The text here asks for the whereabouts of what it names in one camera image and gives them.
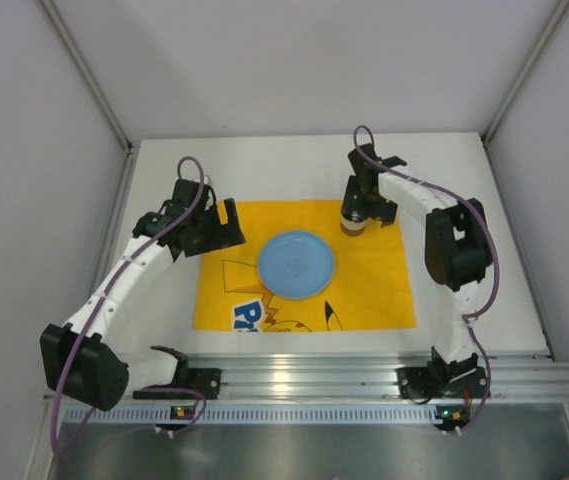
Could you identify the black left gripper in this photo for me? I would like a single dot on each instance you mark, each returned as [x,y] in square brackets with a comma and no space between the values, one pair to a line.
[215,230]

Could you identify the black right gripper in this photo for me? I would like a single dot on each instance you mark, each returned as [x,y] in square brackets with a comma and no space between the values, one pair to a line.
[369,205]

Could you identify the steel cup with brown base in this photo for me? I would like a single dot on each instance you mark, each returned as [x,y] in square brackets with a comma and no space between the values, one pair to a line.
[353,224]

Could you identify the light blue plastic plate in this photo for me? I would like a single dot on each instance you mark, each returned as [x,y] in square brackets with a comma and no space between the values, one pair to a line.
[296,264]

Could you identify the yellow printed cloth mat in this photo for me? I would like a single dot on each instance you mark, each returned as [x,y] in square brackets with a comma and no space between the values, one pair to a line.
[369,289]

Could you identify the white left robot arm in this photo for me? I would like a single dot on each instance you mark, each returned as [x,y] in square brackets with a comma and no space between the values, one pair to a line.
[78,358]

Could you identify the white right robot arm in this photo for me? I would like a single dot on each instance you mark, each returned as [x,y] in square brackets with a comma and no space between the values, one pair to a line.
[458,251]

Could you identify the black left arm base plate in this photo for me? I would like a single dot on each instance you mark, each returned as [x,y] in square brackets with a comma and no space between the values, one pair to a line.
[206,381]

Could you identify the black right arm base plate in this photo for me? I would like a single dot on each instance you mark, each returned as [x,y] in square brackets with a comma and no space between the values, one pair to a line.
[417,384]

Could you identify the perforated metal cable tray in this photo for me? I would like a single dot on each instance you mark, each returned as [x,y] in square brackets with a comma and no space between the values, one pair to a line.
[266,414]

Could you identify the aluminium table edge rail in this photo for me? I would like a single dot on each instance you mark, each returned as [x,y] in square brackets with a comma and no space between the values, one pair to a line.
[370,378]

